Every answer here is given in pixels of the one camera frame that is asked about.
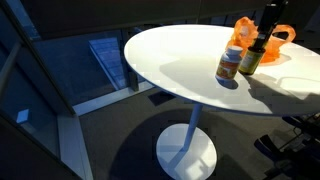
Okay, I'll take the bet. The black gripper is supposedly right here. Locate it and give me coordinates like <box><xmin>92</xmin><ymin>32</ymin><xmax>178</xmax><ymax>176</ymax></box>
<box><xmin>253</xmin><ymin>0</ymin><xmax>290</xmax><ymax>50</ymax></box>

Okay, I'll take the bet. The amber bottle with yellow cap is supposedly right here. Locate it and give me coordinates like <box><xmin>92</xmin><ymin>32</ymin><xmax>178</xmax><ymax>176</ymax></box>
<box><xmin>237</xmin><ymin>45</ymin><xmax>267</xmax><ymax>76</ymax></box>

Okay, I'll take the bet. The orange plastic bag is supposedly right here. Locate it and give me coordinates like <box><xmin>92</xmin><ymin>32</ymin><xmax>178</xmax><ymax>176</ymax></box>
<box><xmin>225</xmin><ymin>16</ymin><xmax>297</xmax><ymax>64</ymax></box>

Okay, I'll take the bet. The tall white bottle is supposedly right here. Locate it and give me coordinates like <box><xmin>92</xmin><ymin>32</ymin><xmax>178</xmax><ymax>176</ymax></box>
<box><xmin>240</xmin><ymin>25</ymin><xmax>252</xmax><ymax>38</ymax></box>

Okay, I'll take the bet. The small dark-capped jar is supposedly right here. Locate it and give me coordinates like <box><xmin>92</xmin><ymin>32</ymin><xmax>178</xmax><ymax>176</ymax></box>
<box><xmin>214</xmin><ymin>45</ymin><xmax>244</xmax><ymax>85</ymax></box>

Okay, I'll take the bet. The white table pedestal base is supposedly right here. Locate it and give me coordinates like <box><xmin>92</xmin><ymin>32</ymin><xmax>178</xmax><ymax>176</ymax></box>
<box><xmin>155</xmin><ymin>102</ymin><xmax>218</xmax><ymax>180</ymax></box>

